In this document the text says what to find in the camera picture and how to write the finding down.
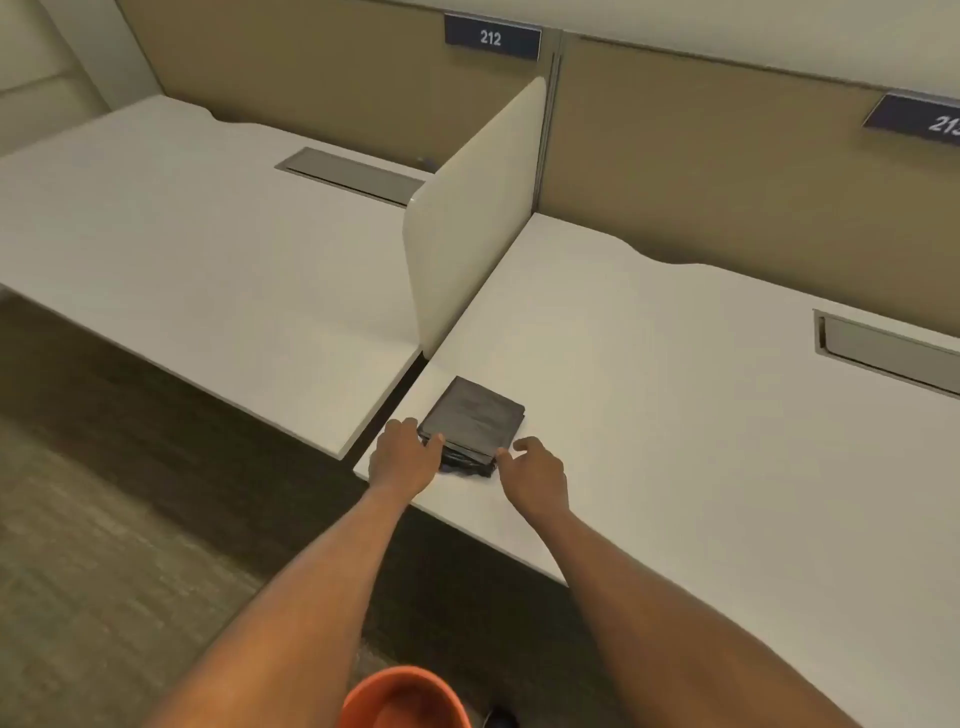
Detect black plastic bags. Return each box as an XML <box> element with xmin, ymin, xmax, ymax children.
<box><xmin>417</xmin><ymin>376</ymin><xmax>527</xmax><ymax>480</ymax></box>

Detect person's right hand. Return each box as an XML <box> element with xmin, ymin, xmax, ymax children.
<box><xmin>494</xmin><ymin>436</ymin><xmax>570</xmax><ymax>527</ymax></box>

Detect person's left hand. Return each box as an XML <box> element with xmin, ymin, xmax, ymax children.
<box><xmin>366</xmin><ymin>417</ymin><xmax>446</xmax><ymax>501</ymax></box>

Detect blue desk number sign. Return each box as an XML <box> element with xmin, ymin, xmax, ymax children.
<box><xmin>861</xmin><ymin>90</ymin><xmax>960</xmax><ymax>141</ymax></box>
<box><xmin>444</xmin><ymin>12</ymin><xmax>543</xmax><ymax>62</ymax></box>

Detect beige partition panel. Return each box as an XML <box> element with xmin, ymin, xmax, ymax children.
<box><xmin>114</xmin><ymin>0</ymin><xmax>564</xmax><ymax>189</ymax></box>
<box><xmin>531</xmin><ymin>33</ymin><xmax>960</xmax><ymax>340</ymax></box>

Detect white desk divider panel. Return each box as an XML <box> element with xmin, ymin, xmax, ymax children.
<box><xmin>402</xmin><ymin>75</ymin><xmax>548</xmax><ymax>360</ymax></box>

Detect grey metal partition post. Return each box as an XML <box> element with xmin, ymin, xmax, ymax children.
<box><xmin>531</xmin><ymin>51</ymin><xmax>564</xmax><ymax>216</ymax></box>

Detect grey desk cable tray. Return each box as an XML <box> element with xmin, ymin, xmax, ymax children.
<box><xmin>813</xmin><ymin>308</ymin><xmax>960</xmax><ymax>399</ymax></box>
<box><xmin>274</xmin><ymin>147</ymin><xmax>435</xmax><ymax>210</ymax></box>

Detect person's right forearm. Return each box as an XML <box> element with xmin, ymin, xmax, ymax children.
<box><xmin>522</xmin><ymin>510</ymin><xmax>860</xmax><ymax>728</ymax></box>

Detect person's left forearm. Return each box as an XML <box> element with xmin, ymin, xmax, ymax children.
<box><xmin>147</xmin><ymin>486</ymin><xmax>411</xmax><ymax>728</ymax></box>

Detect orange bucket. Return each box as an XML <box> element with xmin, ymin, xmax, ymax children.
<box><xmin>341</xmin><ymin>666</ymin><xmax>473</xmax><ymax>728</ymax></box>

